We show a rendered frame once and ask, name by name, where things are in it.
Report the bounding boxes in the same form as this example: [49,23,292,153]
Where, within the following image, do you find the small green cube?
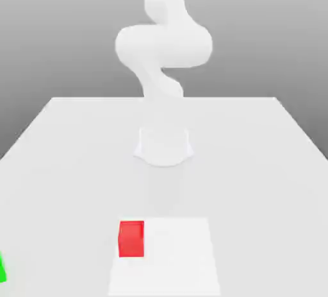
[0,250,8,284]

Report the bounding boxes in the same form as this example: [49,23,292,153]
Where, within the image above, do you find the small red cube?
[118,220,145,259]

